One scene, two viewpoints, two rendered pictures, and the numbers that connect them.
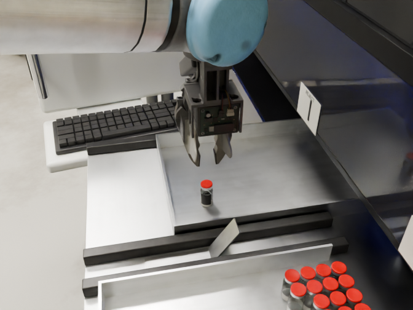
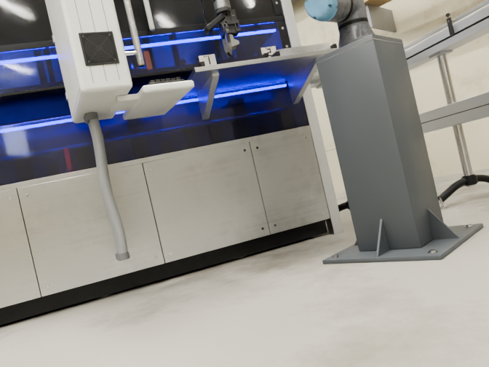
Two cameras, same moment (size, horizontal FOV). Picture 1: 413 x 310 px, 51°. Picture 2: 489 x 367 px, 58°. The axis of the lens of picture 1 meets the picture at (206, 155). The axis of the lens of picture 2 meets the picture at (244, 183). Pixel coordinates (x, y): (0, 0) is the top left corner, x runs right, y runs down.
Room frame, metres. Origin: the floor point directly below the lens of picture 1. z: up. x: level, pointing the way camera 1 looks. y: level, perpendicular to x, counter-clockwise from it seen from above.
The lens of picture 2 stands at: (0.83, 2.03, 0.38)
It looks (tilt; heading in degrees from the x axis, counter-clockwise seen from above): 0 degrees down; 264
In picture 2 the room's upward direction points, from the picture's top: 13 degrees counter-clockwise
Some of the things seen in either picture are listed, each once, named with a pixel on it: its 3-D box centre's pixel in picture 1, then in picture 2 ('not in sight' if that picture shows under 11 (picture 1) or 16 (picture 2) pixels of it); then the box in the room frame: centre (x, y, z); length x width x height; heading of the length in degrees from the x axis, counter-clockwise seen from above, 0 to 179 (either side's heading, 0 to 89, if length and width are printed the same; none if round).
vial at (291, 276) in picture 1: (290, 285); not in sight; (0.36, -0.12, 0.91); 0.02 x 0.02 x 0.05
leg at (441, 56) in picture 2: not in sight; (455, 119); (-0.65, -0.29, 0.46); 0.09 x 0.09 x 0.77; 12
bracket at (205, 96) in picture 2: not in sight; (209, 97); (0.69, 0.00, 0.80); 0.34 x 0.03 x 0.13; 102
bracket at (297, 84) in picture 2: not in sight; (305, 82); (0.20, -0.10, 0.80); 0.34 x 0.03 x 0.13; 102
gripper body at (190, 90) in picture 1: (210, 86); (227, 23); (0.53, -0.01, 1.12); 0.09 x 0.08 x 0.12; 12
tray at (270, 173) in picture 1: (254, 170); not in sight; (0.63, -0.09, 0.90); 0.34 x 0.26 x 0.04; 102
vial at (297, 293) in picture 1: (296, 299); not in sight; (0.34, -0.12, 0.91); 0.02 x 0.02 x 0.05
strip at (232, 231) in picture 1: (191, 246); not in sight; (0.43, 0.02, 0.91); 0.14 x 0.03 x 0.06; 102
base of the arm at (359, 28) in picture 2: not in sight; (355, 36); (0.11, 0.38, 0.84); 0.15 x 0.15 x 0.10
